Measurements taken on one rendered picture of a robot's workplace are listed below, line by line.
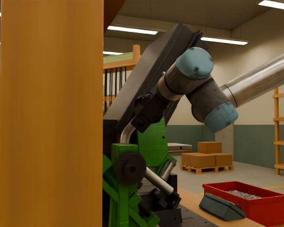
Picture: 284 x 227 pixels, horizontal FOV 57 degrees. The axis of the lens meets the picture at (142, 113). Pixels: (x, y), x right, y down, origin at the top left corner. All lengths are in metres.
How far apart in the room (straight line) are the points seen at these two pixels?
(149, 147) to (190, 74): 0.43
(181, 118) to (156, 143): 9.99
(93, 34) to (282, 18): 8.34
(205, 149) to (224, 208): 6.59
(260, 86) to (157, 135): 0.40
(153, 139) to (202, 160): 6.01
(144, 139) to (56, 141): 0.71
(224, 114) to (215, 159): 6.69
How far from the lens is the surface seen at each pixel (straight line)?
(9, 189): 0.25
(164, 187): 0.85
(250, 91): 0.75
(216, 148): 7.75
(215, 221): 0.96
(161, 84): 0.68
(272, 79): 0.77
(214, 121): 0.60
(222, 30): 10.02
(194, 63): 0.58
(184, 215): 1.00
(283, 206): 1.32
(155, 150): 0.95
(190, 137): 11.12
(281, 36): 8.44
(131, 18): 8.64
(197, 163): 6.93
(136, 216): 0.65
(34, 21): 0.26
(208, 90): 0.60
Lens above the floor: 1.21
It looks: 3 degrees up
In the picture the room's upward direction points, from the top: straight up
